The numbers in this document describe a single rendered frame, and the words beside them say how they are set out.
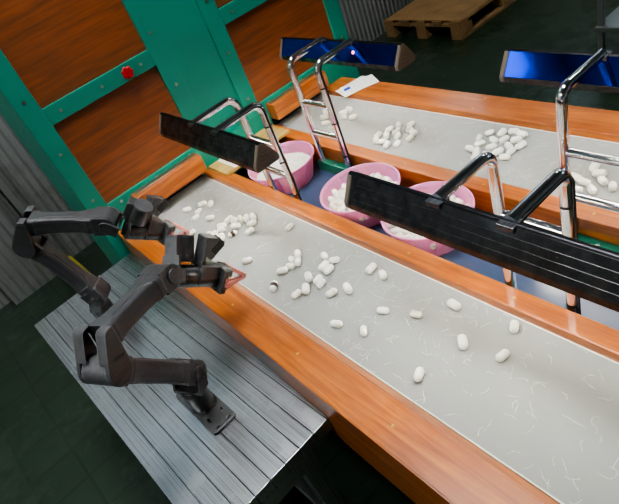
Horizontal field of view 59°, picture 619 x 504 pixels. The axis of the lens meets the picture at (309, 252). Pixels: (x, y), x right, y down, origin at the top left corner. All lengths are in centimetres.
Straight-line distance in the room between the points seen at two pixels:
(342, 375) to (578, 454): 48
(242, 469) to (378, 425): 35
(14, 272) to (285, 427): 280
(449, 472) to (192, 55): 171
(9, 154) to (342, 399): 297
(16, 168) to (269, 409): 277
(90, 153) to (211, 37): 63
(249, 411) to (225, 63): 139
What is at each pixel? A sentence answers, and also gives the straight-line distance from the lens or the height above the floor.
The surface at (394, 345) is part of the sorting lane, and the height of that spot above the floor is 74.
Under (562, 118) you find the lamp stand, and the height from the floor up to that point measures 105.
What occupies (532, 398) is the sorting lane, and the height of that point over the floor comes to 74.
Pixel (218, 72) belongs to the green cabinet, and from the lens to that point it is 228.
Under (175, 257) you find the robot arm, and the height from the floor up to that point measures 103.
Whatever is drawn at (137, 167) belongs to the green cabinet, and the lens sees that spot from 218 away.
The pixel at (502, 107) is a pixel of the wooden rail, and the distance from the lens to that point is 200.
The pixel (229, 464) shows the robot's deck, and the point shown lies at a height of 67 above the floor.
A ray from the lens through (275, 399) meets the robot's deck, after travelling 139.
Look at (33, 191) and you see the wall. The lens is 386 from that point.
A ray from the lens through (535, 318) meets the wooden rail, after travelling 126.
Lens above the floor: 170
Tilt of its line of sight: 36 degrees down
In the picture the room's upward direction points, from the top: 24 degrees counter-clockwise
